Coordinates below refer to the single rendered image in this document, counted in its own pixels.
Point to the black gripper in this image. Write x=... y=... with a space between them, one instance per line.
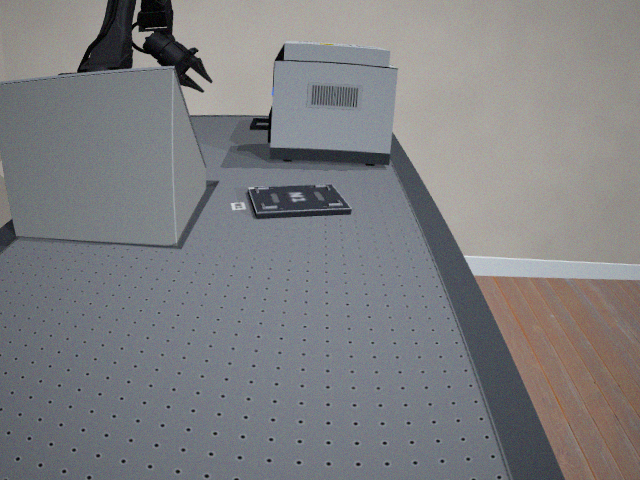
x=174 y=56

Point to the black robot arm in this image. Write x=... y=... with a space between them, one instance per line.
x=115 y=47

